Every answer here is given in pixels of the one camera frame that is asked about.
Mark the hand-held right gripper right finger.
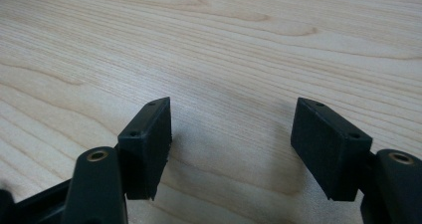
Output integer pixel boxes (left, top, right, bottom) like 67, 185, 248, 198
290, 97, 373, 202

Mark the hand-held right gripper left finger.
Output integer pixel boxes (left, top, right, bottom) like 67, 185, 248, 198
116, 97, 173, 201

